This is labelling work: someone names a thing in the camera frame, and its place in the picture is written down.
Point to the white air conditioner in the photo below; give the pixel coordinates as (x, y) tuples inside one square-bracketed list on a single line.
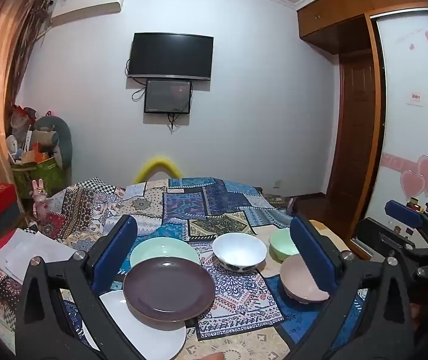
[(86, 7)]

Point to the white bowl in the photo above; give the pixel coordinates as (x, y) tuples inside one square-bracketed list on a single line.
[(238, 249)]

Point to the green bowl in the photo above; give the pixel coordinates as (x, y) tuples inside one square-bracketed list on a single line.
[(281, 243)]

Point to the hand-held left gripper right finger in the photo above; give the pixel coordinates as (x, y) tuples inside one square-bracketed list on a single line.
[(313, 255)]

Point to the white wall outlet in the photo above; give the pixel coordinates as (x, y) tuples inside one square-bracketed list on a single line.
[(277, 184)]

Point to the white plate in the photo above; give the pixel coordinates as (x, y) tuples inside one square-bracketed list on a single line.
[(154, 335)]

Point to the patchwork printed blanket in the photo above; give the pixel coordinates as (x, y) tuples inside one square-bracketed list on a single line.
[(217, 202)]

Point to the green plate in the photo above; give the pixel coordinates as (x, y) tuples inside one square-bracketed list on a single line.
[(161, 249)]

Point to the black wall television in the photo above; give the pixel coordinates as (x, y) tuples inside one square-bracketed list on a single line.
[(170, 56)]

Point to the white folded cloth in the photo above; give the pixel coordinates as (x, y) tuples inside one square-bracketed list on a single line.
[(22, 251)]

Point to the grey plush toy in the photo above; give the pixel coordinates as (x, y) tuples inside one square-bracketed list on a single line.
[(54, 131)]

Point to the green bin with clutter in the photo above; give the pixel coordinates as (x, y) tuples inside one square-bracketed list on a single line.
[(45, 180)]

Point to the wooden wardrobe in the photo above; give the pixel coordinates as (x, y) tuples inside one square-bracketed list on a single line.
[(334, 18)]

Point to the small black monitor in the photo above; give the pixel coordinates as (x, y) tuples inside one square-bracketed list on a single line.
[(167, 95)]

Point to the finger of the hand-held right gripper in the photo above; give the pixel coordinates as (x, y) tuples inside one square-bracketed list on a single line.
[(371, 232), (405, 212)]

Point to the yellow hoop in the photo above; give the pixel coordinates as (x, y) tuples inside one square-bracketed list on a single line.
[(157, 158)]

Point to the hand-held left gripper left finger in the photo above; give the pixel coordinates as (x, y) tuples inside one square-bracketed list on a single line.
[(114, 255)]

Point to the dark blue box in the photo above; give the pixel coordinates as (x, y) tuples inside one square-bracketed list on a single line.
[(0, 225)]

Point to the patterned floor mat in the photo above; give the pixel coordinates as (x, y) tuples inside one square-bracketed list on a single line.
[(275, 199)]

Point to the white sliding wardrobe door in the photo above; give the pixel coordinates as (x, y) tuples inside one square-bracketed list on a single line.
[(412, 63)]

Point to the white paper notice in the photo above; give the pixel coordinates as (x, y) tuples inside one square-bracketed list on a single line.
[(415, 98)]

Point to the pink bowl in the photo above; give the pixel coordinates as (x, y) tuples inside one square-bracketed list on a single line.
[(296, 277)]

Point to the pink rabbit toy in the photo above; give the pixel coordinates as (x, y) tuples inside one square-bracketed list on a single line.
[(39, 198)]

